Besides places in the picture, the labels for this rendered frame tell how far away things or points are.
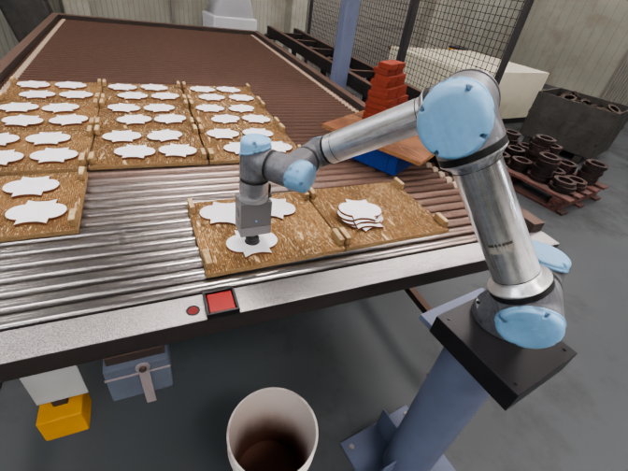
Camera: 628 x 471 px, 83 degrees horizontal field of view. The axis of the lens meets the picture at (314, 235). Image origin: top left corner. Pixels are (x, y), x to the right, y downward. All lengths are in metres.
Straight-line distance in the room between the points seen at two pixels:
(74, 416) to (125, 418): 0.78
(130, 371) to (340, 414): 1.10
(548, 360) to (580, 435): 1.30
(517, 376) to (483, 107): 0.60
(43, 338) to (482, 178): 0.91
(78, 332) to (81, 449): 0.97
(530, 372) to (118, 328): 0.92
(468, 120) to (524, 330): 0.41
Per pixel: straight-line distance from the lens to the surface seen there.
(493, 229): 0.70
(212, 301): 0.89
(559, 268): 0.90
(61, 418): 1.08
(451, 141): 0.62
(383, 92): 1.77
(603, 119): 5.86
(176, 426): 1.78
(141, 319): 0.90
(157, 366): 0.95
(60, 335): 0.93
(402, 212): 1.32
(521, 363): 0.98
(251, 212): 0.94
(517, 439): 2.09
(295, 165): 0.82
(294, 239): 1.07
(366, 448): 1.76
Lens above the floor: 1.58
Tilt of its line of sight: 36 degrees down
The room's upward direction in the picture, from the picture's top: 9 degrees clockwise
